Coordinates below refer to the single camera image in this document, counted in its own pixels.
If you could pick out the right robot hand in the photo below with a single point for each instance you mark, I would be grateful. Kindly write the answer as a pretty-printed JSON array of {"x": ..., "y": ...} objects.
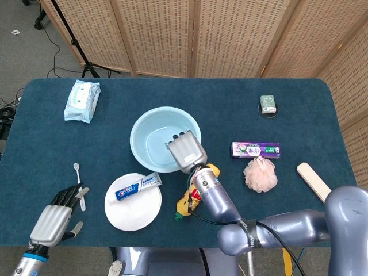
[{"x": 187, "y": 152}]

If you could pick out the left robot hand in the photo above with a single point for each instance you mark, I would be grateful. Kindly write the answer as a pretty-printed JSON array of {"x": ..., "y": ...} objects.
[{"x": 51, "y": 224}]

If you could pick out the blue white toothpaste tube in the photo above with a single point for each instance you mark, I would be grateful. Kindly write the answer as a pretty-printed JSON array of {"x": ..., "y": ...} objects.
[{"x": 129, "y": 191}]

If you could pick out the pink bath pouf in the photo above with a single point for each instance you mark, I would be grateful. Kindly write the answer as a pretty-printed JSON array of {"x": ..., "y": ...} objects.
[{"x": 260, "y": 176}]

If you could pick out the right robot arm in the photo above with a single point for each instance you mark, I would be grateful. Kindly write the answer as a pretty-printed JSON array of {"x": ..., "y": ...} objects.
[{"x": 215, "y": 201}]

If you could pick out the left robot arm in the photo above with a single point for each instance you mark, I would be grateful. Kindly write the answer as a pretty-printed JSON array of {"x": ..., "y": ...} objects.
[{"x": 28, "y": 261}]

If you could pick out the light blue plastic basin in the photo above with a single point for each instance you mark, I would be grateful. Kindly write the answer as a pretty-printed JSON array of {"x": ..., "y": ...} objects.
[{"x": 149, "y": 135}]

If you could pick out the purple toothpaste box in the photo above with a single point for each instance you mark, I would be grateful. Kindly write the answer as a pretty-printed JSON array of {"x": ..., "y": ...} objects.
[{"x": 253, "y": 149}]

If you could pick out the yellow bottle green cap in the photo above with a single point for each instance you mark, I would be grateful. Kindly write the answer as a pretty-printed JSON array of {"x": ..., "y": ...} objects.
[{"x": 184, "y": 205}]

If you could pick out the white toothbrush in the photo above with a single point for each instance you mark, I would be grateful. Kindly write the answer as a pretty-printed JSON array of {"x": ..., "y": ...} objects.
[{"x": 77, "y": 172}]

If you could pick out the teal table cloth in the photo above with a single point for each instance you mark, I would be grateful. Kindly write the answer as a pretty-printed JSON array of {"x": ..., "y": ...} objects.
[{"x": 201, "y": 95}]

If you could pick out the white paper plate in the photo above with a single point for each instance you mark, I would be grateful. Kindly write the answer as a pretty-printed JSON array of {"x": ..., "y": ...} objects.
[{"x": 132, "y": 212}]

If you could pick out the small green white box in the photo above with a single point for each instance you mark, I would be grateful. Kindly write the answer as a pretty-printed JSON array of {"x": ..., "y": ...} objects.
[{"x": 268, "y": 102}]

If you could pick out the black round coaster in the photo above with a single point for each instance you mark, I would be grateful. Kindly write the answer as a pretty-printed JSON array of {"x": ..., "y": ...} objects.
[{"x": 278, "y": 109}]

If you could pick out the grey robot torso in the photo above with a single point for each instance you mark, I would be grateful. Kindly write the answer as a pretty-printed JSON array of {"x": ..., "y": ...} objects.
[{"x": 172, "y": 264}]

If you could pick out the black floor equipment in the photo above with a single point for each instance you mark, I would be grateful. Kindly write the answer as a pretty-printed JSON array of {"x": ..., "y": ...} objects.
[{"x": 5, "y": 120}]

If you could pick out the light blue wet wipes pack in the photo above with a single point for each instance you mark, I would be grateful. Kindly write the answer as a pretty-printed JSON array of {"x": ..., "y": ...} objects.
[{"x": 80, "y": 100}]

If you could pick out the wicker folding screen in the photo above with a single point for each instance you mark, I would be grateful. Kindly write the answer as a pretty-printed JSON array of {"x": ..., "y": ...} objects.
[{"x": 161, "y": 34}]

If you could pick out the beige wooden paddle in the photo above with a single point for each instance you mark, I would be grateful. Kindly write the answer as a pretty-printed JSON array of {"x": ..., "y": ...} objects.
[{"x": 312, "y": 178}]

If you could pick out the black tripod stand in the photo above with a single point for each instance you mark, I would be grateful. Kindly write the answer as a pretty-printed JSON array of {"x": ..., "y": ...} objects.
[{"x": 75, "y": 43}]

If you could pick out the white floor marker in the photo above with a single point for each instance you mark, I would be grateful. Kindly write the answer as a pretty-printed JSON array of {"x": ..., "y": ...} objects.
[{"x": 15, "y": 32}]

